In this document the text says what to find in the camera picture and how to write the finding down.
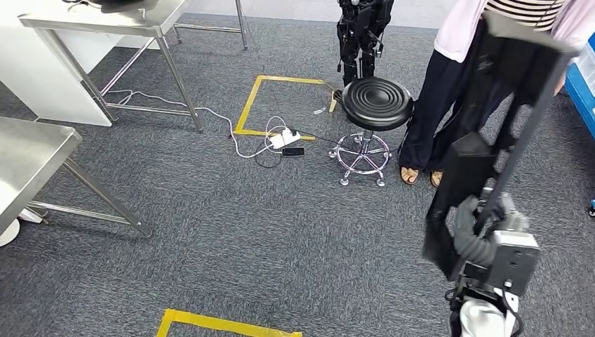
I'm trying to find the thin black cable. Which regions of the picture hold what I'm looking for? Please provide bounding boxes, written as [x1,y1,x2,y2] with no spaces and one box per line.
[253,128,355,170]

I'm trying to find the white cabinet block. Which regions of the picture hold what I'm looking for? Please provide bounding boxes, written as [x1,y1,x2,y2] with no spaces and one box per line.
[0,0,161,127]

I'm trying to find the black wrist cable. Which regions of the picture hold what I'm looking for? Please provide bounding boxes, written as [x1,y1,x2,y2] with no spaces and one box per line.
[502,288,524,337]

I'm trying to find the small black humanoid robot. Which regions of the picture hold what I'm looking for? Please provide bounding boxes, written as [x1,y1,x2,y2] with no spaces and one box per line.
[335,0,396,89]

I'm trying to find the person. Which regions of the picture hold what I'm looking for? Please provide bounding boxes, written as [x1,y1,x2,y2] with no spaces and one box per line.
[399,0,595,188]

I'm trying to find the white power strip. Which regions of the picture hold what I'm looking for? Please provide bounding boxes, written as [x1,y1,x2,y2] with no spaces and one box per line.
[269,128,302,151]

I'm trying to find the coiled white cable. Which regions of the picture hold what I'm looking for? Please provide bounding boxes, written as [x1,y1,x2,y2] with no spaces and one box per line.
[264,114,290,141]

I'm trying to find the black plastic frame part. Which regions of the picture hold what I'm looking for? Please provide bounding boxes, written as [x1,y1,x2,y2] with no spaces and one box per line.
[422,10,580,282]

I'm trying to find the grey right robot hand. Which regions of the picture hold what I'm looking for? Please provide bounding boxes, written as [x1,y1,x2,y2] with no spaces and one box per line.
[454,190,531,244]

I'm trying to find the black round stool chrome base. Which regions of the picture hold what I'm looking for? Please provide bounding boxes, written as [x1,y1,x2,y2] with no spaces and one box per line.
[328,77,415,188]

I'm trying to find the long white cable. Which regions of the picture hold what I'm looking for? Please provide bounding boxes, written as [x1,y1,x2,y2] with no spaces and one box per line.
[105,88,280,159]

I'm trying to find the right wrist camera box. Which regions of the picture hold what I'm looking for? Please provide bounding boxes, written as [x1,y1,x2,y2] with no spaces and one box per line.
[462,230,542,298]

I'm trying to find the yellow floor tape square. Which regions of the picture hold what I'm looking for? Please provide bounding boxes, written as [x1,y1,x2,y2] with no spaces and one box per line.
[234,74,339,141]
[155,308,303,337]

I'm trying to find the steel workbench table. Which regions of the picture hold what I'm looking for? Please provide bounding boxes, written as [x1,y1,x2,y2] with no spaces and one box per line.
[0,116,153,249]

